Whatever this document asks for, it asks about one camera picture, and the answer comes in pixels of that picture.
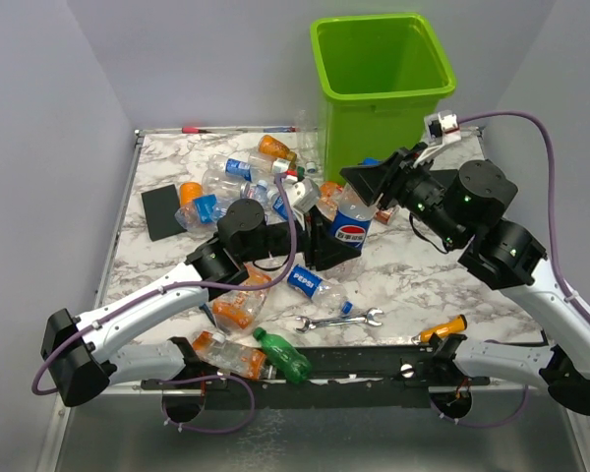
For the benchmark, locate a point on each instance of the silver open-end wrench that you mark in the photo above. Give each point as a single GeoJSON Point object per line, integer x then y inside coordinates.
{"type": "Point", "coordinates": [367, 318]}

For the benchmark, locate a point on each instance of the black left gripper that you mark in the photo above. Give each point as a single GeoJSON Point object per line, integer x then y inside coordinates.
{"type": "Point", "coordinates": [320, 251]}

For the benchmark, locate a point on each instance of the clear bottle light-blue label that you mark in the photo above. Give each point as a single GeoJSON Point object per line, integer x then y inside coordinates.
{"type": "Point", "coordinates": [201, 212]}

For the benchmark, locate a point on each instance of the blue label water bottle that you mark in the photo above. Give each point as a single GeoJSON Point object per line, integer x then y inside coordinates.
{"type": "Point", "coordinates": [277, 204]}

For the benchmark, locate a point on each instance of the small Pepsi bottle lying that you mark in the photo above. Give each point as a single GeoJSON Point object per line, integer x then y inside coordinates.
{"type": "Point", "coordinates": [320, 292]}

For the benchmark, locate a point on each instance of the orange juice bottle back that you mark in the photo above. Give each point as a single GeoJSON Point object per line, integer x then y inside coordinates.
{"type": "Point", "coordinates": [275, 148]}

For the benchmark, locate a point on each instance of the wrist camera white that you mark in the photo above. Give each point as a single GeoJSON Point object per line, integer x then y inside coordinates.
{"type": "Point", "coordinates": [304, 195]}
{"type": "Point", "coordinates": [441, 130]}

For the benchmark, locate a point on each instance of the orange handle screwdriver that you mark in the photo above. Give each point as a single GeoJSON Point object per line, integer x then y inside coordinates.
{"type": "Point", "coordinates": [453, 326]}

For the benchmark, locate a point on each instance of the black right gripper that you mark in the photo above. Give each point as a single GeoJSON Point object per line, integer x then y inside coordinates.
{"type": "Point", "coordinates": [395, 171]}

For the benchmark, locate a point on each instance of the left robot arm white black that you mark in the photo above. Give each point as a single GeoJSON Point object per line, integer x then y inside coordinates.
{"type": "Point", "coordinates": [85, 354]}

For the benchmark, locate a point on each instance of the red marker pen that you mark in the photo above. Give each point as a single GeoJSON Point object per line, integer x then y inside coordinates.
{"type": "Point", "coordinates": [194, 130]}

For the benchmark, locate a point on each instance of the black flat box left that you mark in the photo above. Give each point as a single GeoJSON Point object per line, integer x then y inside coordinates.
{"type": "Point", "coordinates": [160, 206]}

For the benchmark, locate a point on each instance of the clear bottle blue label back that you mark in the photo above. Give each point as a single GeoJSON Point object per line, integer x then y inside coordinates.
{"type": "Point", "coordinates": [237, 168]}

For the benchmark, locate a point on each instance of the green plastic bin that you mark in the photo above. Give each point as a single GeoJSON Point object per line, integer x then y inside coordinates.
{"type": "Point", "coordinates": [380, 76]}

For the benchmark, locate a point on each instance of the small orange bottle left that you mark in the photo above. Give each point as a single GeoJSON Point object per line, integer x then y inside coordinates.
{"type": "Point", "coordinates": [189, 191]}

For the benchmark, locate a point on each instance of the large orange label bottle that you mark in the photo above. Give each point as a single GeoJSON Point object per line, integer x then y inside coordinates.
{"type": "Point", "coordinates": [328, 202]}

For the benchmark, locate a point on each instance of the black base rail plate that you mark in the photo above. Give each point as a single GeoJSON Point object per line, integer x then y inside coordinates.
{"type": "Point", "coordinates": [408, 376]}

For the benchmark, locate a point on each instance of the green plastic bottle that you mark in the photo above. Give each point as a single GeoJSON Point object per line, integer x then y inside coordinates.
{"type": "Point", "coordinates": [295, 367]}

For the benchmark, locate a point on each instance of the crushed orange bottle front left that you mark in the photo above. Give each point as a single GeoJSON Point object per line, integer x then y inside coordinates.
{"type": "Point", "coordinates": [237, 311]}

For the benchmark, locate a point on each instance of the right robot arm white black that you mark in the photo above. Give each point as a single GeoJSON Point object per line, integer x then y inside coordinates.
{"type": "Point", "coordinates": [465, 208]}

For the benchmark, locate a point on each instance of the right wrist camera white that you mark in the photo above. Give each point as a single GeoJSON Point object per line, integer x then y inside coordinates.
{"type": "Point", "coordinates": [441, 130]}

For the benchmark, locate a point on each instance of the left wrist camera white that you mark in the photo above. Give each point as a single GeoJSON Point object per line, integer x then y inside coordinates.
{"type": "Point", "coordinates": [304, 195]}

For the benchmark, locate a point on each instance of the large Pepsi bottle blue label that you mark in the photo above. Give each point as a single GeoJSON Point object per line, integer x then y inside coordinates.
{"type": "Point", "coordinates": [352, 220]}

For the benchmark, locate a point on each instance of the tall clear bottle by bin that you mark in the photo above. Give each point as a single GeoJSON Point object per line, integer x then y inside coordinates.
{"type": "Point", "coordinates": [306, 134]}

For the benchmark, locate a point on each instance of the orange bottle at front edge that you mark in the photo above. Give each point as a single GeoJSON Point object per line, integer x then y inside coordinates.
{"type": "Point", "coordinates": [226, 355]}

